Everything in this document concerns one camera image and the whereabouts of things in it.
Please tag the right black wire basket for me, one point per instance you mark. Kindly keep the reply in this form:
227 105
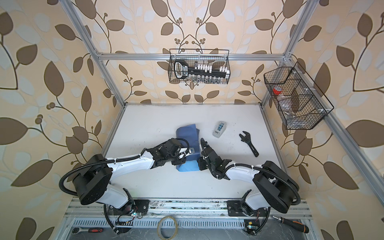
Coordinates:
304 104

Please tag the black wire basket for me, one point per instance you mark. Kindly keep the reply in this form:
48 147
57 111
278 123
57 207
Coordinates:
215 57
304 104

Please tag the black adjustable wrench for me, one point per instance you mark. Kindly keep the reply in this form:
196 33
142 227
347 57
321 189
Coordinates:
246 138

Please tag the grey tape dispenser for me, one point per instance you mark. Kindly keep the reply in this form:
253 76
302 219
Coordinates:
219 129

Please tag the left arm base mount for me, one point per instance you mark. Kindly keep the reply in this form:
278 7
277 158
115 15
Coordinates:
138 208

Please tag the black socket set holder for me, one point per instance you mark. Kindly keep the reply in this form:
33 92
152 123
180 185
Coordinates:
183 71

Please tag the light blue wrapping paper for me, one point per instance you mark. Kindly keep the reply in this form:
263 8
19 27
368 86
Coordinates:
190 133

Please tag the ratchet wrench red handle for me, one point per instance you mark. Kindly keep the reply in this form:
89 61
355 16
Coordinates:
78 230

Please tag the aluminium mounting rail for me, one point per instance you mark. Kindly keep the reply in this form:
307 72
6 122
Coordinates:
201 208

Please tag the back black wire basket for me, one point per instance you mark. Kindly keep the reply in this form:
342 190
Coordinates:
215 57

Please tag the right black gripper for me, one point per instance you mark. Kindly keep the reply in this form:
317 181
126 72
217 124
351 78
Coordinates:
201 163

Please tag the clear tape roll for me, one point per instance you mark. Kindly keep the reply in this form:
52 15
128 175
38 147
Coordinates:
167 222

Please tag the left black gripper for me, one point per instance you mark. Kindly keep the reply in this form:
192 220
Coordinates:
179 161

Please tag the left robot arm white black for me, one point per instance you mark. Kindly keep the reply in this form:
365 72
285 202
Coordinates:
94 182

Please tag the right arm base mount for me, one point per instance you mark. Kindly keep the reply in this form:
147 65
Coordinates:
237 208

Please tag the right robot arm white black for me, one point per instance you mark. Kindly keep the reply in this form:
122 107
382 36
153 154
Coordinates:
274 188

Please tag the orange black screwdriver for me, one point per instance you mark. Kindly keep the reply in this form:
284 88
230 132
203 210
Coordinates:
294 225

